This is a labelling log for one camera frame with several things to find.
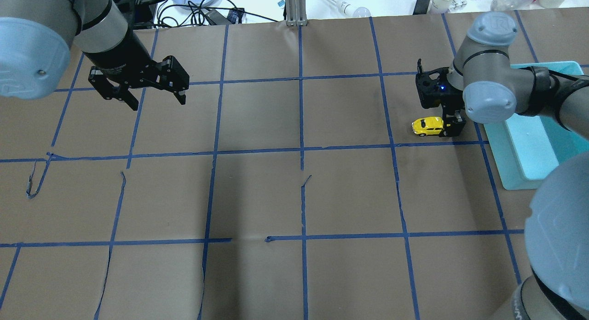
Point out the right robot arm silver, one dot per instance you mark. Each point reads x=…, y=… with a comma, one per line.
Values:
x=556, y=231

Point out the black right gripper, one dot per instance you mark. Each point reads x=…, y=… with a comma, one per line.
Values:
x=453, y=123

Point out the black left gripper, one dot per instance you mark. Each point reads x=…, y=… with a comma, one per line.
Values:
x=120, y=52

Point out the yellow beetle toy car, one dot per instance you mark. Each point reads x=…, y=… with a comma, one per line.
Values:
x=428, y=126

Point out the paper cup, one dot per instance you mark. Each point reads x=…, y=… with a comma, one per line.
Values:
x=440, y=6

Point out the turquoise plastic bin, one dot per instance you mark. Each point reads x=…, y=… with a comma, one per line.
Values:
x=527, y=149

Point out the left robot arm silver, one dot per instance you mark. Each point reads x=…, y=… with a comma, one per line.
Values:
x=36, y=37

